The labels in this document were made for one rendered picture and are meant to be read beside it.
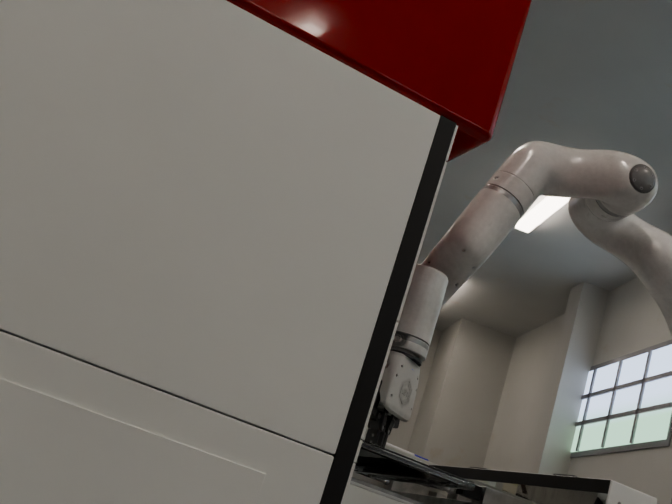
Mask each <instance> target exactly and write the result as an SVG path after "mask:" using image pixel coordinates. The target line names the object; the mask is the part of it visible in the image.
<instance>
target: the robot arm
mask: <svg viewBox="0 0 672 504"><path fill-rule="evenodd" d="M657 190H658V179H657V175H656V173H655V171H654V169H653V168H652V167H651V166H650V165H649V164H648V163H647V162H645V161H644V160H642V159H640V158H638V157H636V156H633V155H631V154H628V153H624V152H620V151H614V150H586V149H575V148H569V147H565V146H561V145H557V144H553V143H549V142H544V141H531V142H528V143H525V144H523V145H521V146H520V147H518V148H517V149H516V150H515V151H514V152H513V153H512V154H511V155H510V156H509V157H508V158H507V159H506V160H505V162H504V163H503V164H502V165H501V166H500V168H499V169H498V170H497V171H496V172H495V174H494V175H493V176H492V177H491V178H490V180H489V181H488V182H487V183H486V184H485V186H484V187H483V188H482V189H481V190H480V191H479V193H478V194H477V195H476V196H475V198H474V199H473V200H472V201H471V202H470V204H469V205H468V206H467V207H466V208H465V210H464V211H463V212H462V213H461V215H460V216H459V217H458V218H457V220H456V221H455V222H454V223H453V225H452V226H451V227H450V229H449V230H448V231H447V232H446V234H445V235H444V236H443V237H442V239H441V240H440V241H439V242H438V244H437V245H436V246H435V247H434V249H433V250H432V251H431V252H430V254H429V255H428V256H427V257H426V259H425V260H424V261H423V262H422V264H416V267H415V271H414V274H413V277H412V280H411V284H410V287H409V290H408V294H407V297H406V300H405V303H404V307H403V310H402V313H401V317H400V320H399V321H397V323H398V327H397V330H396V333H395V336H394V340H393V343H392V346H391V350H390V353H389V356H388V359H387V363H386V366H385V369H384V373H383V376H382V379H381V383H380V386H379V389H378V392H377V396H376V399H375V402H374V406H373V409H372V412H371V415H370V419H369V422H368V431H367V434H366V437H365V441H368V442H370V443H373V444H378V446H381V447H383V448H385V445H386V442H387V438H388V435H390V433H391V431H392V428H398V427H399V422H400V420H401V421H403V422H407V421H409V419H410V416H411V413H412V409H413V405H414V401H415V397H416V392H417V388H418V382H419V375H420V366H421V364H422V362H423V361H425V360H426V357H427V353H428V350H429V347H430V343H431V340H432V336H433V333H434V329H435V326H436V323H437V319H438V316H439V312H440V309H441V308H442V307H443V306H444V305H445V304H446V303H447V301H448V300H449V299H450V298H451V297H452V296H453V295H454V294H455V293H456V292H457V291H458V290H459V288H460V287H461V286H462V285H463V284H464V283H465V282H466V281H467V280H468V279H469V278H470V277H471V276H472V275H473V274H474V273H475V272H476V271H477V270H478V269H479V267H480V266H481V265H482V264H483V263H484V262H485V261H486V260H487V259H488V258H489V256H490V255H491V254H492V253H493V252H494V251H495V249H496V248H497V247H498V246H499V245H500V244H501V242H502V241H503V240H504V239H505V237H506V236H507V235H508V234H509V233H510V231H511V230H512V229H513V228H514V227H515V225H516V224H517V223H518V222H519V220H520V219H521V218H522V217H523V215H524V214H525V213H526V212H527V210H528V209H529V208H530V207H531V205H532V204H533V203H534V202H535V200H536V199H537V198H538V197H539V196H552V197H568V198H569V202H568V211H569V215H570V217H571V220H572V221H573V223H574V225H575V226H576V227H577V229H578V230H579V231H580V232H581V233H582V234H583V235H584V236H585V237H586V238H587V239H588V240H589V241H591V242H592V243H594V244H595V245H597V246H599V247H600V248H602V249H604V250H605V251H607V252H609V253H610V254H612V255H613V256H615V257H616V258H618V259H619V260H620V261H622V262H623V263H624V264H625V265H626V266H628V267H629V268H630V269H631V270H632V271H633V273H634V274H635V275H636V276H637V277H638V279H639V280H640V281H641V283H642V284H643V285H644V286H645V288H646V289H647V290H648V292H649V293H650V294H651V296H652V297H653V298H654V300H655V301H656V303H657V304H658V306H659V308H660V310H661V312H662V314H663V316H664V318H665V320H666V323H667V325H668V328H669V331H670V334H671V338H672V236H671V235H670V234H668V233H666V232H665V231H663V230H660V229H658V228H656V227H654V226H652V225H650V224H648V223H647V222H645V221H643V220H642V219H640V218H638V217H637V216H636V215H634V213H636V212H638V211H640V210H642V209H643V208H645V207H646V206H647V205H648V204H650V202H651V201H652V200H653V199H654V197H655V196H656V193H657ZM390 414H391V416H390ZM369 428H370V429H369Z"/></svg>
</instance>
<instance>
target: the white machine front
mask: <svg viewBox="0 0 672 504"><path fill-rule="evenodd" d="M456 124H457V123H455V122H453V121H451V120H449V119H447V118H446V117H444V116H442V115H441V116H440V119H439V123H438V126H437V129H436V132H435V135H434V139H433V142H432V145H431V148H430V151H429V155H428V158H427V161H426V164H425V167H424V171H423V174H422V177H421V180H420V183H419V187H418V190H417V193H416V196H415V199H414V203H413V206H412V209H411V212H410V216H409V219H408V222H407V225H406V228H405V232H404V235H403V238H402V241H401V244H400V248H399V251H398V254H397V257H396V260H395V264H394V267H393V270H392V273H391V276H390V280H389V283H388V286H387V289H386V292H385V296H384V299H383V302H382V305H381V308H380V312H379V315H378V318H377V321H376V324H375V328H374V331H373V334H372V337H371V340H370V344H369V347H368V350H367V353H366V357H365V360H364V363H363V366H362V369H361V373H360V376H359V379H358V382H357V385H356V389H355V392H354V395H353V398H352V401H351V405H350V408H349V411H348V414H347V417H346V421H345V424H344V427H343V430H342V433H341V437H340V440H339V443H338V446H337V449H336V453H335V454H334V455H336V456H339V457H341V458H344V459H346V460H349V461H352V462H357V458H358V455H359V452H360V448H361V445H362V442H363V441H362V440H360V439H361V438H364V435H365V432H366V429H367V425H368V422H369V419H370V415H371V412H372V409H373V406H374V402H375V399H376V396H377V392H378V389H379V386H380V383H381V379H382V376H383V373H384V369H385V366H386V363H387V359H388V356H389V353H390V350H391V346H392V343H393V340H394V336H395V333H396V330H397V327H398V323H397V321H399V320H400V317H401V313H402V310H403V307H404V303H405V300H406V297H407V294H408V290H409V287H410V284H411V280H412V277H413V274H414V271H415V267H416V264H417V261H418V257H419V254H420V251H421V248H422V244H423V241H424V238H425V234H426V231H427V228H428V224H429V221H430V218H431V215H432V211H433V208H434V205H435V201H436V198H437V195H438V192H439V188H440V185H441V182H442V178H443V175H444V172H445V168H446V165H447V162H446V161H448V159H449V155H450V152H451V149H452V145H453V142H454V139H455V136H456V132H457V129H458V126H457V125H456Z"/></svg>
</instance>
